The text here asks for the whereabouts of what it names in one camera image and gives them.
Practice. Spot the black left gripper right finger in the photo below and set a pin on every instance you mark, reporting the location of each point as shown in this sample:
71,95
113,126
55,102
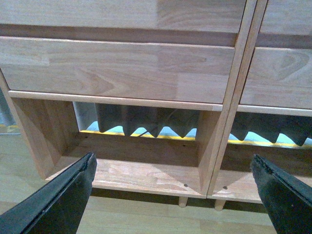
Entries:
287,200

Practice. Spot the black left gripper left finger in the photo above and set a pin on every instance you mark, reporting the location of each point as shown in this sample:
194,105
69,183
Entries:
58,206

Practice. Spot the right wooden cabinet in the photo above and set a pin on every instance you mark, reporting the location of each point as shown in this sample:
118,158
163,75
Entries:
270,109

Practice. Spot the wooden cabinet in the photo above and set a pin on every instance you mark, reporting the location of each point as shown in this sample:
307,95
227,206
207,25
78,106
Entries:
58,58
270,109

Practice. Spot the dark grey curtain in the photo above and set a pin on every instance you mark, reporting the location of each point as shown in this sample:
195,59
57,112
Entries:
182,121

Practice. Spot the left wooden cabinet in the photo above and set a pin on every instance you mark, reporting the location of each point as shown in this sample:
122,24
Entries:
58,58

